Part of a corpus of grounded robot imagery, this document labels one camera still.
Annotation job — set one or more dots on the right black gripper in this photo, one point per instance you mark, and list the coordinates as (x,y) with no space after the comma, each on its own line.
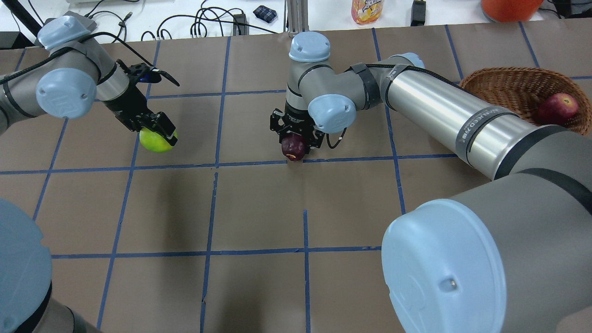
(292,121)

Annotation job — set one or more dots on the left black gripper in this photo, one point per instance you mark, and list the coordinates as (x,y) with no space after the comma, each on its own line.
(126,104)

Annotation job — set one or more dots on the dark red apple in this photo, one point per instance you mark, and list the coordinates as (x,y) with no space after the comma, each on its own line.
(293,147)

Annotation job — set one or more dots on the green apple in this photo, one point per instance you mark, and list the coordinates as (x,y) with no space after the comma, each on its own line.
(154,142)

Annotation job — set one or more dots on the red striped apple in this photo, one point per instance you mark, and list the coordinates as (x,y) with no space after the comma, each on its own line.
(557,109)

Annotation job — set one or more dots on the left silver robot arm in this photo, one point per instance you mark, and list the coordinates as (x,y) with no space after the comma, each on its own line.
(77,72)

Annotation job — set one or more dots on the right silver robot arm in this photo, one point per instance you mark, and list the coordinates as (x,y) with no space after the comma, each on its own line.
(510,255)

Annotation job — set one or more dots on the wicker basket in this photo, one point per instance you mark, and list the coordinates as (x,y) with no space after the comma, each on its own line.
(523,89)

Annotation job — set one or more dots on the orange juice bottle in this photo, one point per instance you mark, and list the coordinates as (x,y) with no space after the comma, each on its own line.
(364,12)

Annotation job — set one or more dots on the black power adapter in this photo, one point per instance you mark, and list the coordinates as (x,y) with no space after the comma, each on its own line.
(418,13)

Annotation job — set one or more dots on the black monitor stand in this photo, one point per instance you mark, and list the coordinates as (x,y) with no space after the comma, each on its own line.
(24,17)

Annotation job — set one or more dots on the orange bucket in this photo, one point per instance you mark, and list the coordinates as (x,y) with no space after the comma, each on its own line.
(510,10)

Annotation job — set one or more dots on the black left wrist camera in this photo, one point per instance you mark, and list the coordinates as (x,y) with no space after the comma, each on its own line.
(146,74)

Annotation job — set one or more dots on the aluminium frame post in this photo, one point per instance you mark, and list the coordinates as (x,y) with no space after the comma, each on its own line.
(296,16)

